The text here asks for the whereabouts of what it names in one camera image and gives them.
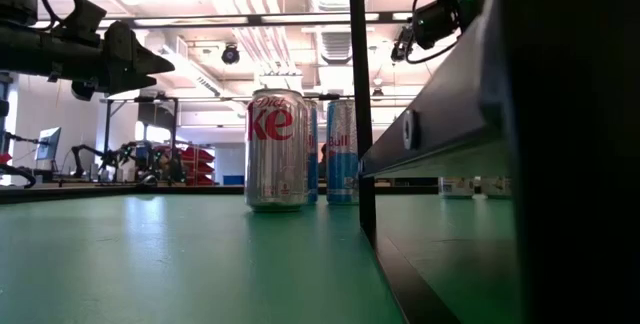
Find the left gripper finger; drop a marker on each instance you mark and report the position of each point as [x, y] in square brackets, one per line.
[125, 54]
[130, 85]

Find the silver Diet Coke can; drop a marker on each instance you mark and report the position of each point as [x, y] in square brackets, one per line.
[276, 154]

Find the black background robot arm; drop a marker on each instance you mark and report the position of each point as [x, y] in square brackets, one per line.
[150, 164]
[76, 161]

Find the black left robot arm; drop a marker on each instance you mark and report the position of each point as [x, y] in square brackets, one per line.
[25, 49]

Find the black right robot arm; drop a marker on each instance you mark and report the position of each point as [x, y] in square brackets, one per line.
[435, 19]

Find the black hanging screen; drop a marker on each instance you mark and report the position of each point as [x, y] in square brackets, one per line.
[156, 115]

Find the computer monitor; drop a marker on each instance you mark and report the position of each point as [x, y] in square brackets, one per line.
[48, 144]

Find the red storage bins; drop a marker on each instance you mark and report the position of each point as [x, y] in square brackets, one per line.
[200, 156]

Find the blue bin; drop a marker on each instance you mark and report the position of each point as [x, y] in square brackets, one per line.
[233, 180]

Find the green table mat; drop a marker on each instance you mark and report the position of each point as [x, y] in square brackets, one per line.
[150, 264]

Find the light wooden board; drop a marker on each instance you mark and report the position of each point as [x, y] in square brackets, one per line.
[450, 114]

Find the white ventilation duct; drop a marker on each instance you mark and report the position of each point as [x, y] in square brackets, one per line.
[185, 66]

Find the black background table frame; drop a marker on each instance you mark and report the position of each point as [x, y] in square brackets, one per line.
[107, 139]

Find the black ceiling camera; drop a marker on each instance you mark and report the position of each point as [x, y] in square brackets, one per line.
[400, 53]
[230, 55]

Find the black metal table frame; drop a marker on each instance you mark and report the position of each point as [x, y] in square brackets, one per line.
[75, 194]

